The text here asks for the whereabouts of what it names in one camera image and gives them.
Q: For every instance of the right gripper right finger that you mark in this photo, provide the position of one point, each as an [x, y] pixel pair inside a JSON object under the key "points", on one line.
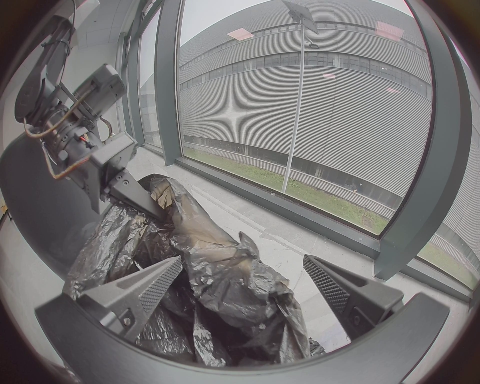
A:
{"points": [[360, 300]]}

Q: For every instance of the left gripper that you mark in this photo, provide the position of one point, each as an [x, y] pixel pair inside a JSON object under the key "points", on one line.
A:
{"points": [[112, 153]]}

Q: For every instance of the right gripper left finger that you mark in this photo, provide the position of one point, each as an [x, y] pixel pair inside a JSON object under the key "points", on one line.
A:
{"points": [[127, 300]]}

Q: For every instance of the black plastic bag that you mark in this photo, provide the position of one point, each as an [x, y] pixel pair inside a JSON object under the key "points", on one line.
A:
{"points": [[225, 270]]}

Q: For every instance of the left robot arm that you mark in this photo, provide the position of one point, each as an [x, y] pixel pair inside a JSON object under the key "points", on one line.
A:
{"points": [[32, 97]]}

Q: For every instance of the dark grey round chair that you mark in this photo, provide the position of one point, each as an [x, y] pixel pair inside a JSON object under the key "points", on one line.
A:
{"points": [[33, 195]]}

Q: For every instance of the window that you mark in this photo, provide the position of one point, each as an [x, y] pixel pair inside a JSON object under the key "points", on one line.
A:
{"points": [[168, 75]]}

